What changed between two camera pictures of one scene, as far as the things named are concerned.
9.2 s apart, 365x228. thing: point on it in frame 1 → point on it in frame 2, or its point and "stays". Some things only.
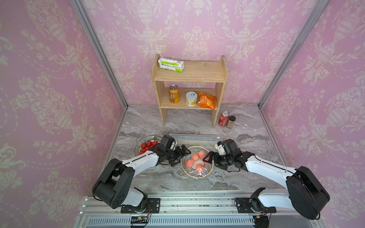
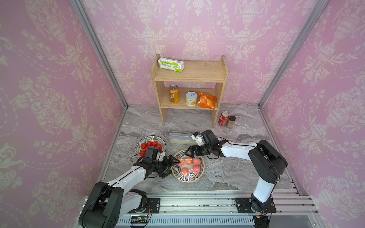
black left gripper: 180,154 → 171,162
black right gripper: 217,163 → 193,149
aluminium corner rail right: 320,6 stays
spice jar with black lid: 231,123 stays
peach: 189,163 → 185,170
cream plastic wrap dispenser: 194,139 stays
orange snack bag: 206,101 stays
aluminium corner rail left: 101,50 stays
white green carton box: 171,64 stays
